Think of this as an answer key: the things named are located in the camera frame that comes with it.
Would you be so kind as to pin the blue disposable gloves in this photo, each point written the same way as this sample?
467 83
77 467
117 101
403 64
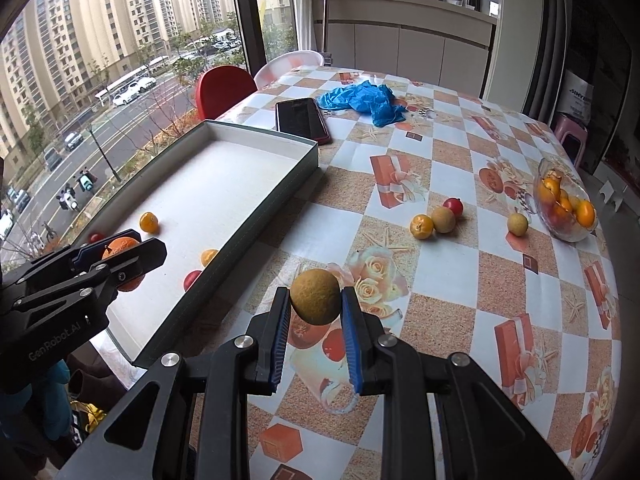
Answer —
365 100

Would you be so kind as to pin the black smartphone red case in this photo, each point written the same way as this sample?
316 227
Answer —
300 117

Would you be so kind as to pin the white counter cabinet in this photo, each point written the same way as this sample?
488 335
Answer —
400 45

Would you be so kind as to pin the blue garment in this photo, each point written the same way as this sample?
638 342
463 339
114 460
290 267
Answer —
45 400

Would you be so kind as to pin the white printed bag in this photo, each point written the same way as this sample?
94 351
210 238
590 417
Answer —
577 95

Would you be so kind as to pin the orange mandarin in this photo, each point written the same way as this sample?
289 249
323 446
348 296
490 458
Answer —
122 247

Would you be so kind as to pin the large orange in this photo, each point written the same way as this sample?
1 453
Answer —
550 185
586 214
565 204

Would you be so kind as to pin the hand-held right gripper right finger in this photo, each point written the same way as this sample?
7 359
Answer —
351 345

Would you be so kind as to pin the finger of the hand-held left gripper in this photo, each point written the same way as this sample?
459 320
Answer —
87 255
135 260

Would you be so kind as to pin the small orange kumquat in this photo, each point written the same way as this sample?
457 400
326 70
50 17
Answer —
421 226
209 257
148 221

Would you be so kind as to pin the pink plastic stool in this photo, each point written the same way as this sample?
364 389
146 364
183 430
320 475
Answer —
570 132

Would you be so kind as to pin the red plastic chair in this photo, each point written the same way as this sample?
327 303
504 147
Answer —
222 90

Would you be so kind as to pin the white plastic chair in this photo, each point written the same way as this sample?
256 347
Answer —
287 62

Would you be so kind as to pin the white step stool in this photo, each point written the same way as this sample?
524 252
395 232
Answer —
612 195

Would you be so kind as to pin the brown longan fruit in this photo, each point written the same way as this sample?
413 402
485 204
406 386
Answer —
443 219
517 223
315 300

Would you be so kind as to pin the shallow white cardboard box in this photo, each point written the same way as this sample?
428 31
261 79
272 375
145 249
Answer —
215 185

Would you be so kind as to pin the clear glass bowl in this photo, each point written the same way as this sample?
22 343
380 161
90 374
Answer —
575 234

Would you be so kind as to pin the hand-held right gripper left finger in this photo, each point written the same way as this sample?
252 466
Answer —
280 340

